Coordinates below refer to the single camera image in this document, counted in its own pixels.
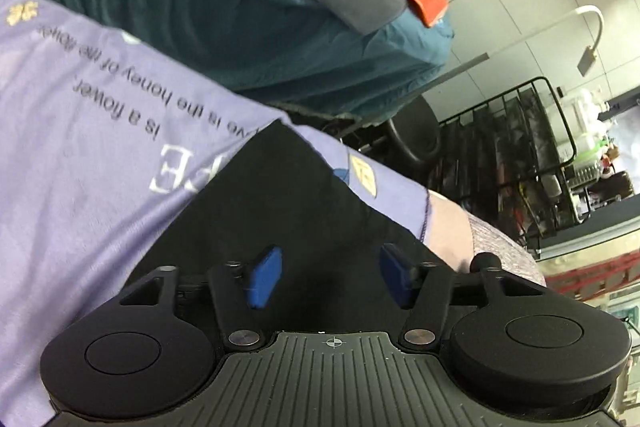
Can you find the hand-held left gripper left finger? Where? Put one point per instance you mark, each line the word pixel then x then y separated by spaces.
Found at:
pixel 262 279

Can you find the black jacket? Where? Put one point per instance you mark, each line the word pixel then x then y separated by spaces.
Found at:
pixel 300 207

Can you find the black chair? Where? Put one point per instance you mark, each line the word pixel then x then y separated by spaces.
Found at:
pixel 415 137

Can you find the white gooseneck lamp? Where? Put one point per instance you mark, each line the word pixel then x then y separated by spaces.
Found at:
pixel 592 42

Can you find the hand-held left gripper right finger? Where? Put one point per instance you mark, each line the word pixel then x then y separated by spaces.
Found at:
pixel 395 277

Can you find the teal quilt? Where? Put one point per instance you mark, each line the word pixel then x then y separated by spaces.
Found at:
pixel 200 32

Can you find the grey heathered mattress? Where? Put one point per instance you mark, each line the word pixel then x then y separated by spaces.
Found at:
pixel 490 237

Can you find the lavender printed blanket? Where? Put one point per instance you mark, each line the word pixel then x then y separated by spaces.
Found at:
pixel 75 157

